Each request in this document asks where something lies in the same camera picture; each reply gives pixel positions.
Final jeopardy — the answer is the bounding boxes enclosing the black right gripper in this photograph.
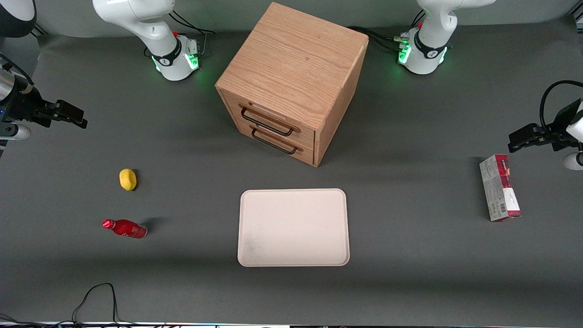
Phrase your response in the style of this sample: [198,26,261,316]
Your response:
[0,75,88,129]

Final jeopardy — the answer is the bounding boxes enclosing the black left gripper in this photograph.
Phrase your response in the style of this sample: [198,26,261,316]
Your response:
[507,99,583,154]

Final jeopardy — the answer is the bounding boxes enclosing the red coke bottle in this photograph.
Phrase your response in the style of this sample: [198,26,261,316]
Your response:
[102,219,148,240]

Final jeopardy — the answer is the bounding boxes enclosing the beige plastic tray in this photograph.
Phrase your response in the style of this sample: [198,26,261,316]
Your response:
[237,188,351,267]

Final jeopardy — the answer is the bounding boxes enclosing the red plaid cardboard box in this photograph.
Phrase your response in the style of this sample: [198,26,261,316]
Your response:
[479,154,522,223]

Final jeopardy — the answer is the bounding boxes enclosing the yellow lemon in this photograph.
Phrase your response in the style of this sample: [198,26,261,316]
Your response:
[119,168,138,192]

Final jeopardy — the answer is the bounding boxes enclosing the dark grey table mat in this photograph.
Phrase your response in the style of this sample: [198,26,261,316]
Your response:
[0,16,583,325]

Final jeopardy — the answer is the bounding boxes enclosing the wooden drawer front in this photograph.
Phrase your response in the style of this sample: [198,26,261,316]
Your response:
[220,89,316,147]
[230,119,315,166]

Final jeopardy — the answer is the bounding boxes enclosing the wooden drawer cabinet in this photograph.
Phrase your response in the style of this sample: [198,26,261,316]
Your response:
[215,2,369,168]

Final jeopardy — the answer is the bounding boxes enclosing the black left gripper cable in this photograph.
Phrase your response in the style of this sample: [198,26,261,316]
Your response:
[539,80,583,132]

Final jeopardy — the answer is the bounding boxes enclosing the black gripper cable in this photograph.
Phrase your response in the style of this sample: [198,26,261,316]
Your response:
[539,80,583,132]
[0,53,35,88]

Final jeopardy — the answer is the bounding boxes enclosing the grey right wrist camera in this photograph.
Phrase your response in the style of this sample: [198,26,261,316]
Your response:
[0,123,32,141]

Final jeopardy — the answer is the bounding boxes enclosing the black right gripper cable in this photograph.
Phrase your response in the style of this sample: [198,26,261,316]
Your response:
[0,53,35,88]

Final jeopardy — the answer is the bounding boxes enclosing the black right arm base cable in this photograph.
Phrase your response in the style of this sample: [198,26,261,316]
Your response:
[168,9,216,58]

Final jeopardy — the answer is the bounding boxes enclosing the black arm base cable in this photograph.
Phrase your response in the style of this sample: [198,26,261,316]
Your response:
[168,9,216,58]
[346,26,411,52]

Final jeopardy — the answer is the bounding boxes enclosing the black looped table cable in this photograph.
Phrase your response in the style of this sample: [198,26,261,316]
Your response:
[72,282,139,328]

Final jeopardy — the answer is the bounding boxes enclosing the black left arm base cable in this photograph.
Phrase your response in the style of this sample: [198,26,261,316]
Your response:
[346,26,411,52]

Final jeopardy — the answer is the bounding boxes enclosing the black metal drawer handle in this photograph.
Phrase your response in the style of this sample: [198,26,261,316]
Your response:
[251,128,298,155]
[240,107,295,137]

